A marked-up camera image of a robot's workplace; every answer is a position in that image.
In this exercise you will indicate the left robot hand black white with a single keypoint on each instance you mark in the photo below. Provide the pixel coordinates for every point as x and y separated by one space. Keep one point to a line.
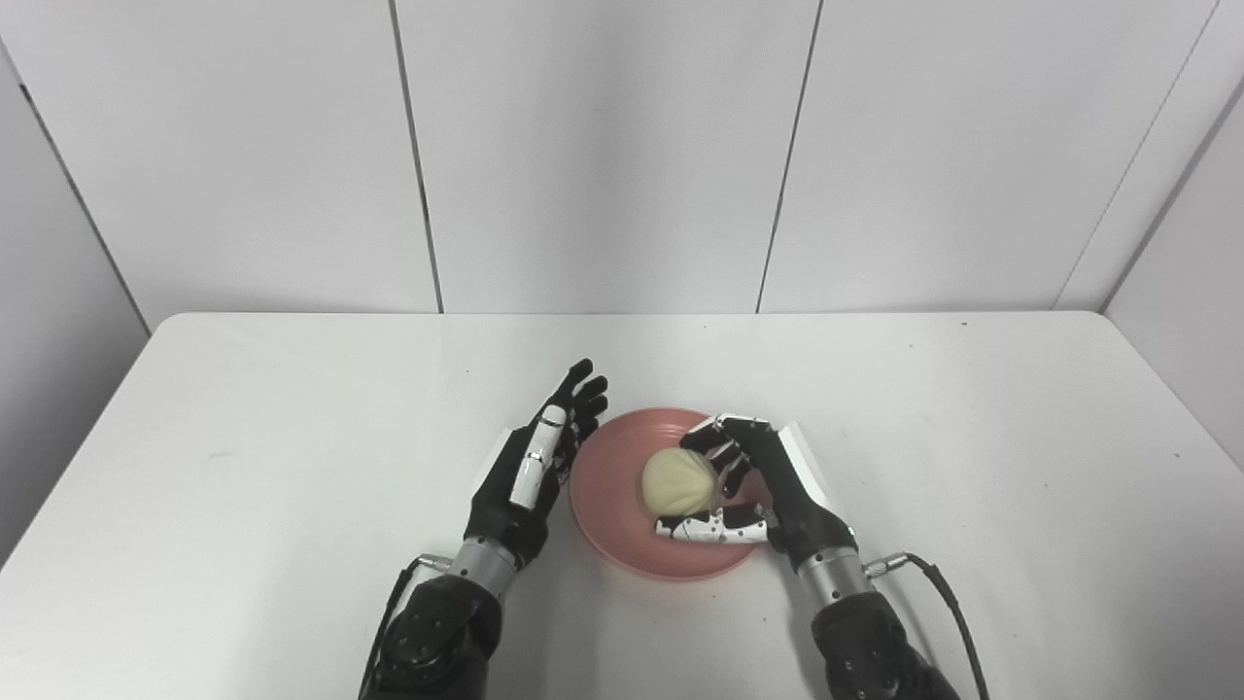
525 476

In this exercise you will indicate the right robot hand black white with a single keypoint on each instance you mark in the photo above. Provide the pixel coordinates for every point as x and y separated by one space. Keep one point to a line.
768 486

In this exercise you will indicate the pink round plate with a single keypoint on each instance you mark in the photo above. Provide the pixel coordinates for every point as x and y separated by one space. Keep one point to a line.
607 506

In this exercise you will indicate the cream steamed bun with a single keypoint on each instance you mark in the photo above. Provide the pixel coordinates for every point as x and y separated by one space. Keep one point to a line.
678 481

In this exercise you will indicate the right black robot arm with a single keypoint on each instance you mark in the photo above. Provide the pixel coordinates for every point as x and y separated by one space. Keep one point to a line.
865 632

